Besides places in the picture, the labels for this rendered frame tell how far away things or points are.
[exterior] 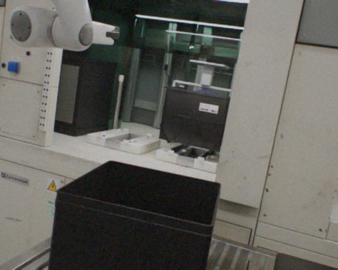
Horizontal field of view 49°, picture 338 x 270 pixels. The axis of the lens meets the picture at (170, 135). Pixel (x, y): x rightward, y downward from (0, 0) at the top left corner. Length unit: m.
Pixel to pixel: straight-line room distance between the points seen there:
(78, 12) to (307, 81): 0.55
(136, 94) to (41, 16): 1.26
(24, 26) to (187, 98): 0.58
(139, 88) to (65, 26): 1.27
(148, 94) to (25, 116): 0.90
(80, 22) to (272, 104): 0.47
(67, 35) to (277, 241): 0.71
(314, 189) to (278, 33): 0.39
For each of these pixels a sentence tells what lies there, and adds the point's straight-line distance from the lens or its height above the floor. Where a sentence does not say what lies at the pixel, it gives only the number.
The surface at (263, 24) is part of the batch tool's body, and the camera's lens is 0.93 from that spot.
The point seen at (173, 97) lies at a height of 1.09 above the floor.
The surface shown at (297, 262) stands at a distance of 0.76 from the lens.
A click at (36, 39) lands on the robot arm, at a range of 0.83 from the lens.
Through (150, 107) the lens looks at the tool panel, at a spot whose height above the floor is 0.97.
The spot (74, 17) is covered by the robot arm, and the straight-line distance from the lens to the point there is 0.80.
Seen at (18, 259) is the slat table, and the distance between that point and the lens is 0.82.
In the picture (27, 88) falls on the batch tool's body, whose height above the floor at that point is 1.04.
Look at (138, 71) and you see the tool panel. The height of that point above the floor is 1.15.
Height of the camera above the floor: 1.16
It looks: 9 degrees down
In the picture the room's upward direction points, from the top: 9 degrees clockwise
